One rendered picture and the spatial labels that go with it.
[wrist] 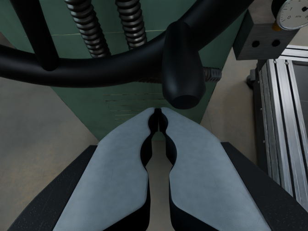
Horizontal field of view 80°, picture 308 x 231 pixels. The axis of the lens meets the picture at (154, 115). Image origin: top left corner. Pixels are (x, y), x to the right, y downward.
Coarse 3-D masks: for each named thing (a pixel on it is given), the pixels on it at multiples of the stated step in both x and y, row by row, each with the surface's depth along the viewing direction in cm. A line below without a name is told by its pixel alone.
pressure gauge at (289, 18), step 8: (280, 0) 24; (288, 0) 23; (296, 0) 23; (304, 0) 23; (272, 8) 26; (280, 8) 24; (288, 8) 24; (296, 8) 24; (280, 16) 25; (288, 16) 25; (296, 16) 25; (304, 16) 25; (280, 24) 26; (288, 24) 26; (296, 24) 26; (304, 24) 26
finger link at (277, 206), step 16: (224, 144) 8; (240, 160) 7; (240, 176) 7; (256, 176) 7; (256, 192) 6; (272, 192) 6; (272, 208) 6; (288, 208) 6; (272, 224) 5; (288, 224) 5; (304, 224) 5
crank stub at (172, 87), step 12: (180, 24) 12; (168, 36) 12; (180, 36) 11; (168, 48) 11; (180, 48) 10; (192, 48) 11; (168, 60) 10; (180, 60) 10; (192, 60) 10; (168, 72) 10; (180, 72) 10; (192, 72) 10; (168, 84) 10; (180, 84) 9; (192, 84) 9; (204, 84) 10; (168, 96) 10; (180, 96) 10; (192, 96) 10; (180, 108) 11
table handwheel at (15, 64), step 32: (32, 0) 11; (224, 0) 11; (32, 32) 13; (192, 32) 13; (0, 64) 15; (32, 64) 16; (64, 64) 17; (96, 64) 17; (128, 64) 16; (160, 64) 15
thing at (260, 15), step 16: (256, 0) 32; (272, 0) 32; (256, 16) 30; (272, 16) 30; (240, 32) 34; (256, 32) 30; (272, 32) 30; (288, 32) 30; (240, 48) 34; (256, 48) 33; (272, 48) 33
